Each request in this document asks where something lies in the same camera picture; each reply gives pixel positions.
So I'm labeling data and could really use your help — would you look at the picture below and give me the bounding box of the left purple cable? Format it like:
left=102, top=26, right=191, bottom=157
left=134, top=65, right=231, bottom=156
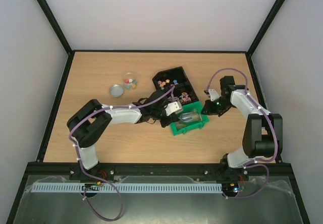
left=69, top=85, right=176, bottom=221

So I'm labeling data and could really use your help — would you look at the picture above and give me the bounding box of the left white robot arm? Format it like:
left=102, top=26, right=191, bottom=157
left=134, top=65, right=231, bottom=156
left=67, top=89, right=182, bottom=170

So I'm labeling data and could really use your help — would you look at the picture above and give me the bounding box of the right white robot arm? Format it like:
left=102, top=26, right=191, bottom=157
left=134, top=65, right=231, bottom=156
left=201, top=76, right=283, bottom=180

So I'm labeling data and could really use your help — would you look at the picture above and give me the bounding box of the clear plastic jar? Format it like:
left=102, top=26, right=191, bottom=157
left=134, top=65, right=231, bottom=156
left=123, top=72, right=138, bottom=90

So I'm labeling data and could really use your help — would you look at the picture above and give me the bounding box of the light blue slotted duct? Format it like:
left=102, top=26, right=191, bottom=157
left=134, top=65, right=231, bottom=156
left=31, top=183, right=223, bottom=194

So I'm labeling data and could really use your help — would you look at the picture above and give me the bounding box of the purple cable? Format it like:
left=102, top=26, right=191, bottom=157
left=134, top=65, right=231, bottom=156
left=69, top=85, right=176, bottom=221
left=206, top=68, right=278, bottom=200

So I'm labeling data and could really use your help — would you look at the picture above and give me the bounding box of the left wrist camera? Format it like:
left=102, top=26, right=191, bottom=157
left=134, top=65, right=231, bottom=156
left=165, top=101, right=183, bottom=116

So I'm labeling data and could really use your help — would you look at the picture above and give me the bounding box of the metal scoop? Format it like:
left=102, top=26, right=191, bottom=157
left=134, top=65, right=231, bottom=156
left=179, top=112, right=199, bottom=123

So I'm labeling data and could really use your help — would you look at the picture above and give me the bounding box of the round metal lid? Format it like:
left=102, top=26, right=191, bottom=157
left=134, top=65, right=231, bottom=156
left=109, top=84, right=124, bottom=97

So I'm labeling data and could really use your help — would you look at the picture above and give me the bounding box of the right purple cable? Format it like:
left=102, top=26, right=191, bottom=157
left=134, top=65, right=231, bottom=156
left=206, top=68, right=278, bottom=200

